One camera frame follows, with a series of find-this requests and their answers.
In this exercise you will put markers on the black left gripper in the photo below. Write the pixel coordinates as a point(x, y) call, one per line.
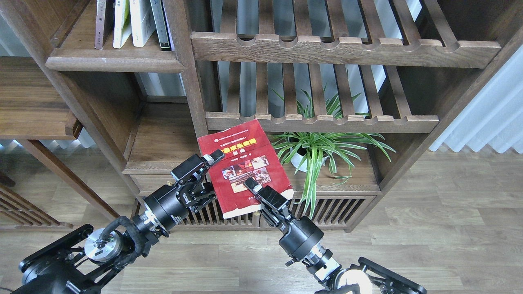
point(170, 204)

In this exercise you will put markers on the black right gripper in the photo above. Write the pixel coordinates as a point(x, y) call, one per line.
point(301, 238)

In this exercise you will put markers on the white upright book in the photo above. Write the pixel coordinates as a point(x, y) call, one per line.
point(142, 21)

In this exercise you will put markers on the red book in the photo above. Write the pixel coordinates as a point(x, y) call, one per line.
point(248, 154)

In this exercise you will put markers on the yellow green book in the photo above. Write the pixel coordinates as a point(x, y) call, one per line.
point(122, 24)

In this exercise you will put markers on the white plant pot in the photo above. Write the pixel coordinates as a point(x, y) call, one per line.
point(300, 161)

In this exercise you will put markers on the dark wooden bookshelf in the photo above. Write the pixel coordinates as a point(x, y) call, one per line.
point(297, 65)

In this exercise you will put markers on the dark maroon book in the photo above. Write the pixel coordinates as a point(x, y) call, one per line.
point(105, 10)

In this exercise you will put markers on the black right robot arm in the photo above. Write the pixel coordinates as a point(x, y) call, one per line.
point(359, 279)

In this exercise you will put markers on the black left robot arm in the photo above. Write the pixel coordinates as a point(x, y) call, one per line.
point(85, 260)

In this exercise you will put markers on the white curtain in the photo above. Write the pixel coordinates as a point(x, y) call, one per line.
point(494, 117)

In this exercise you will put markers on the green spider plant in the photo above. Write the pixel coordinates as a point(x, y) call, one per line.
point(332, 144)

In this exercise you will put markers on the dark green upright book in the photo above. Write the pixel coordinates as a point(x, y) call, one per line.
point(161, 24)

